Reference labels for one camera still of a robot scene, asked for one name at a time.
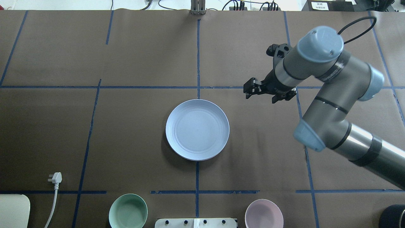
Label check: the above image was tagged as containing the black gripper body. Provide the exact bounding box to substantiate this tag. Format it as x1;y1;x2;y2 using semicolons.
260;70;297;104

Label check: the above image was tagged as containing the blue plate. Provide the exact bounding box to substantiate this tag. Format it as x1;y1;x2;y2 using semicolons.
165;99;230;162

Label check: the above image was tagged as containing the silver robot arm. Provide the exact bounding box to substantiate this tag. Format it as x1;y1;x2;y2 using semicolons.
243;26;405;189

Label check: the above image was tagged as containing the black box with label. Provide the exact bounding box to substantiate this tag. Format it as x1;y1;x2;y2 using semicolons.
301;0;354;12

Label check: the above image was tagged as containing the pink bowl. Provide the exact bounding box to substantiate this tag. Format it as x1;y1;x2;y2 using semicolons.
245;199;284;228

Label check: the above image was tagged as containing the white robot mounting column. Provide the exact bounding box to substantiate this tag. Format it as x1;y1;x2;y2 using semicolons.
154;218;238;228

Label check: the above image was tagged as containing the green bowl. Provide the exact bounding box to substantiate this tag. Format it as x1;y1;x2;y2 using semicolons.
109;193;148;228

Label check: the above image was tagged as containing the dark blue saucepan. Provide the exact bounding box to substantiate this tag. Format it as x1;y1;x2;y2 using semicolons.
378;204;405;228

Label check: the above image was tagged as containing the cream toaster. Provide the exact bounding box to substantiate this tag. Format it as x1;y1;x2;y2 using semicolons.
0;194;30;228

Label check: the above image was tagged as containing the aluminium frame post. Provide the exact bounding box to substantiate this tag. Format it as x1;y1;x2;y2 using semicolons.
190;0;206;15

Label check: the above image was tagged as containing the white power cable with plug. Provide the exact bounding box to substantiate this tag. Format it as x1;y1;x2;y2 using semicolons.
44;172;63;228

